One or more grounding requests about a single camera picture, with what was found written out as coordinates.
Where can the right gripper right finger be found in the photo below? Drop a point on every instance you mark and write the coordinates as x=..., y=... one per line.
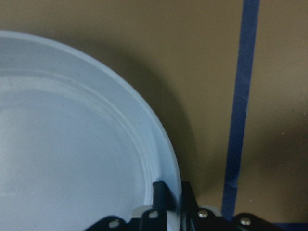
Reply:
x=203, y=219

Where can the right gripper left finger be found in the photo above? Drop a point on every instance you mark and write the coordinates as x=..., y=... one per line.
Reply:
x=153, y=219

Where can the blue plate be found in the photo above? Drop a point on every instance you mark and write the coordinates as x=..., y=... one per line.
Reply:
x=77, y=142

